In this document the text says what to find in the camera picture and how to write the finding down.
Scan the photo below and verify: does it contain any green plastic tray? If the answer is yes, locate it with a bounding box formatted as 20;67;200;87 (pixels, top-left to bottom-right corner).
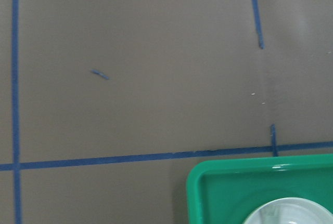
186;154;332;223

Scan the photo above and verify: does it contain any white round plate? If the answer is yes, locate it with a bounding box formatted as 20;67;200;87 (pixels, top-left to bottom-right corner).
244;197;332;224

